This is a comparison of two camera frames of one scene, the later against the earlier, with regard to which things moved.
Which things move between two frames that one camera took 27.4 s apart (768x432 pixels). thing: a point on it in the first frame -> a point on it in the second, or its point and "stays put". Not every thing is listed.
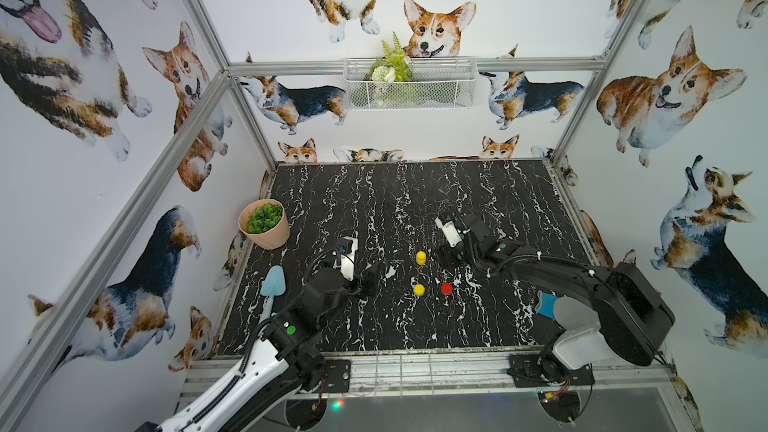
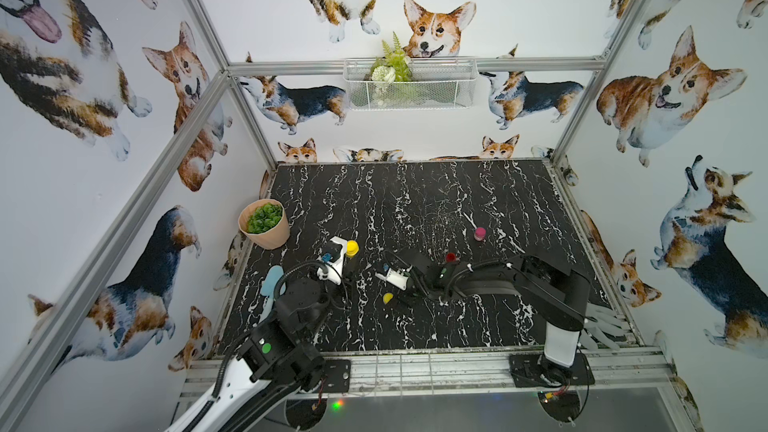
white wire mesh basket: x=446 y=83 stays put
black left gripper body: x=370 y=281 -> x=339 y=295
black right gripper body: x=461 y=255 -> x=426 y=289
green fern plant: x=391 y=75 stays put
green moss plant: x=264 y=217 stays put
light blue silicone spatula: x=274 y=284 stays put
